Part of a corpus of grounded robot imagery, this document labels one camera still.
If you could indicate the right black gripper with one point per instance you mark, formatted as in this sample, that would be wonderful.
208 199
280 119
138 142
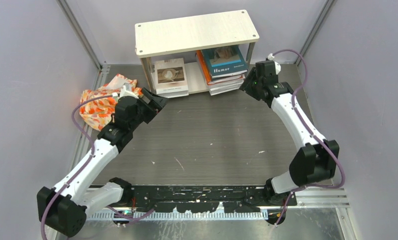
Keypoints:
247 85

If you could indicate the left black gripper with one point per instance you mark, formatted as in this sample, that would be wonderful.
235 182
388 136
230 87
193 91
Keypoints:
155 105

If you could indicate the afternoon tea book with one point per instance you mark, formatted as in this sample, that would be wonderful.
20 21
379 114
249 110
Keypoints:
170 78

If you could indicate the white grey cover book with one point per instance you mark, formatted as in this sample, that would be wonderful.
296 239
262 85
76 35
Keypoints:
224 89

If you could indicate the palm leaf cover book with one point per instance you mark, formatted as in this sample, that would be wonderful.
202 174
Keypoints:
225 82

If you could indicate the teal cover book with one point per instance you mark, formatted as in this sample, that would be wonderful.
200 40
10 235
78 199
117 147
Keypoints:
224 61

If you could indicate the orange good morning book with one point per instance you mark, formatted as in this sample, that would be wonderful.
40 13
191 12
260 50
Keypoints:
206 74

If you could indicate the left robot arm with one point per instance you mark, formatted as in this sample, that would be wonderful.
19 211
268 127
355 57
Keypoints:
66 206

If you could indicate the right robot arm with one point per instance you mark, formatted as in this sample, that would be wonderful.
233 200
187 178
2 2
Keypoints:
314 161

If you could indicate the orange floral cloth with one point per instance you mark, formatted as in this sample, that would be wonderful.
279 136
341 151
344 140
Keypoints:
98 105

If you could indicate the white two-tier shelf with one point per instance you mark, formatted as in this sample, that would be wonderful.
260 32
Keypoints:
182 37

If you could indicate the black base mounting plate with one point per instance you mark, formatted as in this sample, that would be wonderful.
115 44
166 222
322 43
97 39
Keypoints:
202 198

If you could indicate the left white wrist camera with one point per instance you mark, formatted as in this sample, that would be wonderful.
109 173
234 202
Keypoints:
123 92

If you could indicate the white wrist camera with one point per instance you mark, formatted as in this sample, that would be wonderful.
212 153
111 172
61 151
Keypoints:
123 92
277 66

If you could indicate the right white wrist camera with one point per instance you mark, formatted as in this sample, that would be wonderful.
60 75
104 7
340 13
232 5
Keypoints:
277 66

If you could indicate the aluminium rail frame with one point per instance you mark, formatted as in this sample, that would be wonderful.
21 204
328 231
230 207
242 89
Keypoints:
316 160

